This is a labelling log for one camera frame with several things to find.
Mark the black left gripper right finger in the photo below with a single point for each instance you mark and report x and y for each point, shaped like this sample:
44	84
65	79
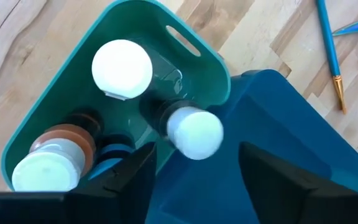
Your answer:
291	199

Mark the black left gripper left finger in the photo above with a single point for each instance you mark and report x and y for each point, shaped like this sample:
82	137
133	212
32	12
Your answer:
120	193

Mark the orange-label paint bottle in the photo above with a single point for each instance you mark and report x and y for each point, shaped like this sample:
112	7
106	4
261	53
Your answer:
47	172

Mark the black paint bottle white cap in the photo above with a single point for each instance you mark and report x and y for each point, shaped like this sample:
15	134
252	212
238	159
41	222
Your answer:
194	133

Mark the large blue plastic bin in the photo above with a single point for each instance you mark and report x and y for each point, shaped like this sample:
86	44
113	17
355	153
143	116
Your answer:
275	124

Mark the small teal plastic bin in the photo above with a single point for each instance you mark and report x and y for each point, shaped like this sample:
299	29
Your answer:
73	77

